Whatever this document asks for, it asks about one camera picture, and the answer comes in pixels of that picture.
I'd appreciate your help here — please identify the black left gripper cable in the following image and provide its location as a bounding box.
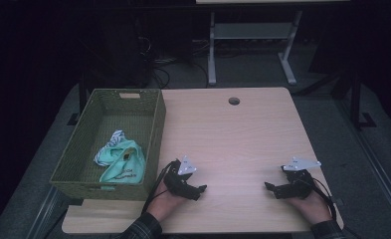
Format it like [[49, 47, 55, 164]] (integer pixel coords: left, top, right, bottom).
[[141, 158, 181, 215]]

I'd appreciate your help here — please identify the mint green striped-trim cloth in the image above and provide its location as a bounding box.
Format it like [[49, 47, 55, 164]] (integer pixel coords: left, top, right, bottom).
[[93, 129, 147, 191]]

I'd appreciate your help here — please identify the green woven basket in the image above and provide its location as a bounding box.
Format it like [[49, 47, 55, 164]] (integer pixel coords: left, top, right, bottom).
[[49, 88, 167, 202]]

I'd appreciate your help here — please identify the black metal stand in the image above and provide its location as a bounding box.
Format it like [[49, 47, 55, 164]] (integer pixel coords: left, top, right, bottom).
[[348, 66, 377, 130]]

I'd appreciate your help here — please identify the metal floor rail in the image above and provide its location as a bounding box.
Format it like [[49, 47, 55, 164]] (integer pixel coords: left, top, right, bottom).
[[335, 98, 391, 230], [25, 185, 68, 239]]

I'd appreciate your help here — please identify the tangle of black floor cables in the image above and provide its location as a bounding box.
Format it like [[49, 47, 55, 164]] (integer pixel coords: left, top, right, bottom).
[[137, 33, 211, 90]]

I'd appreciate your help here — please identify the person's right hand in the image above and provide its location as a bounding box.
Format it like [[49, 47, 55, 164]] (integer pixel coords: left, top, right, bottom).
[[287, 190, 333, 225]]

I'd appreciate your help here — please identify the dark cabinet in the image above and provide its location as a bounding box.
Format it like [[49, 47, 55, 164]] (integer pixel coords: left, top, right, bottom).
[[93, 13, 152, 88]]

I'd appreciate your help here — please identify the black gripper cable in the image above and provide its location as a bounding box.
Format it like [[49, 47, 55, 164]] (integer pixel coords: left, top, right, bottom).
[[141, 158, 181, 215], [310, 177, 338, 222]]

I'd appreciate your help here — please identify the person's left hand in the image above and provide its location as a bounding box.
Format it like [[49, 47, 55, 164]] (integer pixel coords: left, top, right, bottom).
[[147, 180, 186, 222]]

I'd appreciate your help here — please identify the grey metal-framed desk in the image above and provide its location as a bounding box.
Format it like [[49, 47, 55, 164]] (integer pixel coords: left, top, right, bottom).
[[195, 0, 350, 87]]

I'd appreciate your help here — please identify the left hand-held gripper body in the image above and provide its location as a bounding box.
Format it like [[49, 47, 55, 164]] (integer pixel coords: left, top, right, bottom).
[[164, 154, 198, 197]]

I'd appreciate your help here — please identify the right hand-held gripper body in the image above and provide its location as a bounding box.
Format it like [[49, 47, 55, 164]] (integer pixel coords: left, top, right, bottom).
[[281, 156, 322, 200]]

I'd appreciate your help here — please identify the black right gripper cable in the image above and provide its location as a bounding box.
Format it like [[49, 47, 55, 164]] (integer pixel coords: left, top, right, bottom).
[[310, 177, 338, 222]]

